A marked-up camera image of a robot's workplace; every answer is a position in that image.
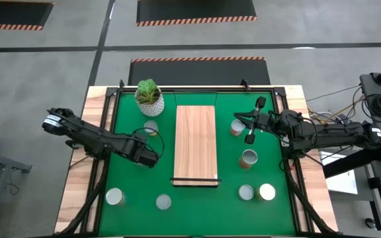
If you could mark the black striped-edge floor mat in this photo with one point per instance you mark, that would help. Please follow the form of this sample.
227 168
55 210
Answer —
197 71
12 13
194 10

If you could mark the green pears can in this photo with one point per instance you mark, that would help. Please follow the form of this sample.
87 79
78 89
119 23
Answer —
266 191

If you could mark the wooden board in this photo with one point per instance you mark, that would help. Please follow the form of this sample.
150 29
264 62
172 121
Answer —
195 165

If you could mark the silver can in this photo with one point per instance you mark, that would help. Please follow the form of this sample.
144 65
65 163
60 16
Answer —
246 192

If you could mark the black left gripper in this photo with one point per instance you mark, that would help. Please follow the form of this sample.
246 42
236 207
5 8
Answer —
142 153

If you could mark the black computer mouse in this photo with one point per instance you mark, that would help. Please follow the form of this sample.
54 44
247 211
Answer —
370 223

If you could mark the can red-orange label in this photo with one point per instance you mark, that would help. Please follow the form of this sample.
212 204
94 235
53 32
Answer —
237 127

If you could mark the blue berries can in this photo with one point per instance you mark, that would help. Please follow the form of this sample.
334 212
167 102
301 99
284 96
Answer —
114 196

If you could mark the pink salmon can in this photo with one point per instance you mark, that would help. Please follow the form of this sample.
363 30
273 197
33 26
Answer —
163 201

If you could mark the can yellow label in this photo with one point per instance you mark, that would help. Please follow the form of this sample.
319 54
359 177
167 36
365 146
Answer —
150 125

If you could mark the black stand beam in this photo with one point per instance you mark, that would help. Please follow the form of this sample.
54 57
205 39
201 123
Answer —
349 163

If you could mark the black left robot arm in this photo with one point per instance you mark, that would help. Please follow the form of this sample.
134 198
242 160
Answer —
88 135

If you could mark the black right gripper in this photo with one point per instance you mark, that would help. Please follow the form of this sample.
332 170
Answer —
266 121

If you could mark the black power adapter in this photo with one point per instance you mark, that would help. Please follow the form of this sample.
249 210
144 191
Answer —
343 118

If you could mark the black table-edge bracket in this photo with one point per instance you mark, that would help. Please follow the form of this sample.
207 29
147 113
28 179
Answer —
70 144

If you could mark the tall can orange label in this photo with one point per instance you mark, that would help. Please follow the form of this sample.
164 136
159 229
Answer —
249 157

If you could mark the grey equipment cart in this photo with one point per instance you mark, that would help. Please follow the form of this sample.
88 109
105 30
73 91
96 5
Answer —
367 82

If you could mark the potted succulent in white pot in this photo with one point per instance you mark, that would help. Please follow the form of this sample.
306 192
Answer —
151 105

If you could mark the green table mat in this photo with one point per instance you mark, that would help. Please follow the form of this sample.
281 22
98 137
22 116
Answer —
210 218

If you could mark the white paper sheet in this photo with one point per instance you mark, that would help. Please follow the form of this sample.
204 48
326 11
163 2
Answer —
342 185

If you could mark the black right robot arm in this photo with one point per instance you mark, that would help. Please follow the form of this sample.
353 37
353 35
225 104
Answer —
326 134

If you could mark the black metal table frame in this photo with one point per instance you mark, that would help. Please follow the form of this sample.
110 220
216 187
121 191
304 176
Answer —
124 89

